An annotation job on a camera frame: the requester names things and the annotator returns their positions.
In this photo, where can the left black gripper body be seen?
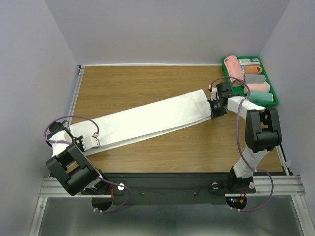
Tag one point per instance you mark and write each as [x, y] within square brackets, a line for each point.
[78, 142]

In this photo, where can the grey rolled towel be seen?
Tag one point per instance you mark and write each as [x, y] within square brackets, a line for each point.
[254, 78]

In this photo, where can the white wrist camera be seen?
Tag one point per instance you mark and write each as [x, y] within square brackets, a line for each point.
[90, 142]
[213, 92]

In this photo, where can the orange rolled towel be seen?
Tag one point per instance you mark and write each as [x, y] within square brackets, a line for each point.
[252, 69]

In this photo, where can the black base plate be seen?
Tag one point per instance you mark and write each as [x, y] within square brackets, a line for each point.
[134, 189]

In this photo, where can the green plastic basket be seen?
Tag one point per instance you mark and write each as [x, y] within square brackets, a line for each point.
[244, 90]

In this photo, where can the teal rolled towel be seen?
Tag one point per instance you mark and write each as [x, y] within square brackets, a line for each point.
[261, 97]

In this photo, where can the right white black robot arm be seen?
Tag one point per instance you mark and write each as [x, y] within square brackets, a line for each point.
[262, 135]

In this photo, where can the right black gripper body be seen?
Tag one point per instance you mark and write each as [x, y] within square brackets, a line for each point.
[216, 110]

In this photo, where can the long pink rolled towel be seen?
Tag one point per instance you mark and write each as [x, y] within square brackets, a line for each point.
[234, 69]

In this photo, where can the white blue patterned towel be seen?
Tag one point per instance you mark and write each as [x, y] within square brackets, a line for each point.
[249, 61]

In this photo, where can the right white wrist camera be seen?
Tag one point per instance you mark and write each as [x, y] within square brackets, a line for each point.
[213, 92]

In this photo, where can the short pink rolled towel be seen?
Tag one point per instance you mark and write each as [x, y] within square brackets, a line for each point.
[264, 87]

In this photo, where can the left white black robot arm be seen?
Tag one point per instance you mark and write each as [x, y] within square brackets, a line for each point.
[68, 164]

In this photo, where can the aluminium frame rail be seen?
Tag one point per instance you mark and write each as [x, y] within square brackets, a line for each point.
[50, 187]

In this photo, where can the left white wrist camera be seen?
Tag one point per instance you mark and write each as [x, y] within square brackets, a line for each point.
[90, 142]

